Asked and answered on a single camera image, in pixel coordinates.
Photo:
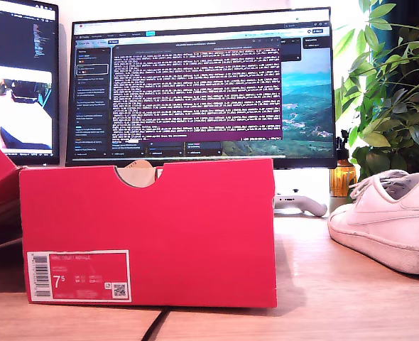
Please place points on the white game controller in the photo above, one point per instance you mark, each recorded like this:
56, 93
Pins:
312, 207

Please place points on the amber pump bottle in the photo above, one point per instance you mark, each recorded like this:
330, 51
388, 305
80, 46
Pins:
342, 177

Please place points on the pale round pot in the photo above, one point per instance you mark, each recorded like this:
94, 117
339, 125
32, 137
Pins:
337, 204

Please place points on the green leafy houseplant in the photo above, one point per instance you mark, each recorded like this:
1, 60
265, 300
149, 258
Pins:
401, 117

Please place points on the small black computer monitor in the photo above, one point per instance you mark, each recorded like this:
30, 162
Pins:
17, 35

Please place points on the large black computer monitor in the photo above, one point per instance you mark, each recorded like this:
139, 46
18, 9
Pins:
195, 89

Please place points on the tan cardboard shoe insert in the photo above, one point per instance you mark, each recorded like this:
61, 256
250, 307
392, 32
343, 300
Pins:
138, 174

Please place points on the red cardboard shoebox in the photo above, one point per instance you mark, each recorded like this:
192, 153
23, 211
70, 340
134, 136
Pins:
160, 231

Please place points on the white leather sneaker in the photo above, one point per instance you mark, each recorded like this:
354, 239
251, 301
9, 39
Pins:
390, 227

